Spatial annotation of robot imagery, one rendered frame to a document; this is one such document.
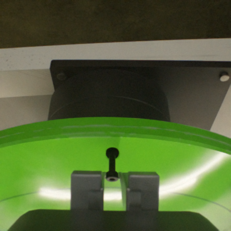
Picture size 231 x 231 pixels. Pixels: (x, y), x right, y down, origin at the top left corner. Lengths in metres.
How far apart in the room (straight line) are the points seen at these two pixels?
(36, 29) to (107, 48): 1.17
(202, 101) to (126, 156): 0.21
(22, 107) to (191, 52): 0.22
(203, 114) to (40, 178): 0.26
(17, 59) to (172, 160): 0.24
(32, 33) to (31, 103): 1.15
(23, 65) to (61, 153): 0.19
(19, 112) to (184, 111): 0.21
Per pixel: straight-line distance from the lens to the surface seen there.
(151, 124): 0.19
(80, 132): 0.18
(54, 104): 0.34
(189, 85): 0.36
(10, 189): 0.23
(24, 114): 0.43
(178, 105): 0.38
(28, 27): 1.52
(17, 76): 0.37
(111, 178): 0.18
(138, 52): 0.35
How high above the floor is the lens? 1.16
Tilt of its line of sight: 36 degrees down
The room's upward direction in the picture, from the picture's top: 180 degrees counter-clockwise
